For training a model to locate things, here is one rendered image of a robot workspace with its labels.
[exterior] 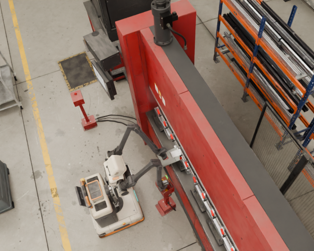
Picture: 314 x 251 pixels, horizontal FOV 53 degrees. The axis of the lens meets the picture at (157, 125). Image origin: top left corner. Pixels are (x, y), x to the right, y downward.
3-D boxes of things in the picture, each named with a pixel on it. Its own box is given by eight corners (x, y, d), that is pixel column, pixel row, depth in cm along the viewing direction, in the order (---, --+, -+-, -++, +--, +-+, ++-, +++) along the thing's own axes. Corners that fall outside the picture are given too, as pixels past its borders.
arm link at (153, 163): (152, 155, 336) (155, 163, 330) (161, 159, 345) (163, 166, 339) (125, 178, 354) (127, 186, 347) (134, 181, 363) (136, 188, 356)
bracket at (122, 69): (110, 74, 455) (110, 71, 449) (126, 68, 458) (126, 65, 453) (120, 94, 433) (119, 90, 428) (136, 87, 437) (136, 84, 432)
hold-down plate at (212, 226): (206, 220, 358) (206, 220, 355) (210, 219, 359) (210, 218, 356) (219, 246, 342) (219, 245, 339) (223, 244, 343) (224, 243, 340)
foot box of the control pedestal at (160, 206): (154, 205, 462) (154, 202, 452) (169, 196, 468) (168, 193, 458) (162, 216, 452) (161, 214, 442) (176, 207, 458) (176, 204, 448)
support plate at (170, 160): (157, 155, 395) (157, 155, 394) (176, 147, 399) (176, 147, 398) (162, 167, 385) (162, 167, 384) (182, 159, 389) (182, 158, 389)
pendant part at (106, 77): (96, 79, 438) (90, 61, 408) (104, 75, 440) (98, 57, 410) (111, 100, 415) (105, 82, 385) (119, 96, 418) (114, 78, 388)
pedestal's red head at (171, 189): (155, 185, 408) (154, 180, 393) (166, 179, 412) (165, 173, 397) (164, 197, 398) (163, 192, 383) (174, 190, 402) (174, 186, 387)
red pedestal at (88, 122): (80, 122, 552) (66, 92, 482) (94, 117, 556) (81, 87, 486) (83, 131, 541) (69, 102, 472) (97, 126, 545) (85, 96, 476)
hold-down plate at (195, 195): (190, 190, 379) (190, 189, 376) (194, 188, 380) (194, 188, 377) (202, 212, 363) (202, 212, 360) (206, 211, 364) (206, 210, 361)
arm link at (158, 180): (155, 159, 343) (157, 167, 336) (160, 158, 344) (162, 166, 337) (155, 180, 375) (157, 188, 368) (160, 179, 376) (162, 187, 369)
